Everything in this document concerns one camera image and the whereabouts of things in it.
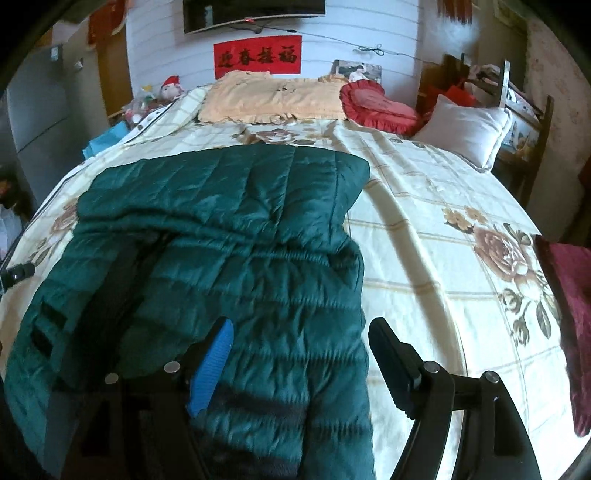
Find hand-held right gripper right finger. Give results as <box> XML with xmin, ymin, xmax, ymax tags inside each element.
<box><xmin>369</xmin><ymin>317</ymin><xmax>532</xmax><ymax>480</ymax></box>

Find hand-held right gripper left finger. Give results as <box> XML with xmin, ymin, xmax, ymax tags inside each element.
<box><xmin>65</xmin><ymin>316</ymin><xmax>234</xmax><ymax>480</ymax></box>

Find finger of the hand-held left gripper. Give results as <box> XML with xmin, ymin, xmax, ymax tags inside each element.
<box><xmin>0</xmin><ymin>264</ymin><xmax>37</xmax><ymax>291</ymax></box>

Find dark green puffer jacket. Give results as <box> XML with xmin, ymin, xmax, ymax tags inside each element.
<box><xmin>4</xmin><ymin>145</ymin><xmax>377</xmax><ymax>480</ymax></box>

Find white plastic bag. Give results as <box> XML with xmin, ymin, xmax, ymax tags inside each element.
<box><xmin>0</xmin><ymin>205</ymin><xmax>24</xmax><ymax>259</ymax></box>

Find bed with floral checked sheet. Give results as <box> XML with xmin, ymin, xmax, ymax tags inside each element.
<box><xmin>0</xmin><ymin>85</ymin><xmax>583</xmax><ymax>480</ymax></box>

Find blue bag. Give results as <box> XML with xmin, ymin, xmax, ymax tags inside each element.
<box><xmin>82</xmin><ymin>121</ymin><xmax>131</xmax><ymax>160</ymax></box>

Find maroon cloth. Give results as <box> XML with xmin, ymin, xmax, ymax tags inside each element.
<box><xmin>534</xmin><ymin>234</ymin><xmax>591</xmax><ymax>438</ymax></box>

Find small plush toy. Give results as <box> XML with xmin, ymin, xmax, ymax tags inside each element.
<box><xmin>124</xmin><ymin>85</ymin><xmax>160</xmax><ymax>123</ymax></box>

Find wooden door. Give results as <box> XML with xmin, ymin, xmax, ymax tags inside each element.
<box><xmin>97</xmin><ymin>14</ymin><xmax>134</xmax><ymax>116</ymax></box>

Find plush toy with red hat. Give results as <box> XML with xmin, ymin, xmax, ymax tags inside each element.
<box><xmin>159</xmin><ymin>75</ymin><xmax>184</xmax><ymax>102</ymax></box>

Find white pillow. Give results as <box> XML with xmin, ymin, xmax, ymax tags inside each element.
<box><xmin>413</xmin><ymin>95</ymin><xmax>513</xmax><ymax>174</ymax></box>

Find red heart-shaped cushion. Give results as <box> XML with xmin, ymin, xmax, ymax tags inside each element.
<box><xmin>339</xmin><ymin>80</ymin><xmax>423</xmax><ymax>137</ymax></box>

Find wooden chair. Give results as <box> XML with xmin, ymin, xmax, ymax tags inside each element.
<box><xmin>462</xmin><ymin>53</ymin><xmax>555</xmax><ymax>208</ymax></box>

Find yellow frilled pillow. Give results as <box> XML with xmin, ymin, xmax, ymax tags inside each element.
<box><xmin>198</xmin><ymin>70</ymin><xmax>349</xmax><ymax>125</ymax></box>

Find red cloth on chair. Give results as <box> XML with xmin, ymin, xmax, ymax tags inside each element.
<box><xmin>445</xmin><ymin>83</ymin><xmax>476</xmax><ymax>108</ymax></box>

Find framed photo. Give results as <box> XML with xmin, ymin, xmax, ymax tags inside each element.
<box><xmin>331</xmin><ymin>59</ymin><xmax>383</xmax><ymax>85</ymax></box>

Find red hanging tassel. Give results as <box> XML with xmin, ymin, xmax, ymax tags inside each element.
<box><xmin>438</xmin><ymin>0</ymin><xmax>474</xmax><ymax>24</ymax></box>

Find red wall banner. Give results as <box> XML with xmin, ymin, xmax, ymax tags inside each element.
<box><xmin>213</xmin><ymin>36</ymin><xmax>303</xmax><ymax>80</ymax></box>

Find black wall cable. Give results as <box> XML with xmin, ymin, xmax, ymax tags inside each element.
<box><xmin>281</xmin><ymin>28</ymin><xmax>419</xmax><ymax>58</ymax></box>

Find wall-mounted television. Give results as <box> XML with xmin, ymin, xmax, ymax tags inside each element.
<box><xmin>182</xmin><ymin>0</ymin><xmax>326</xmax><ymax>35</ymax></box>

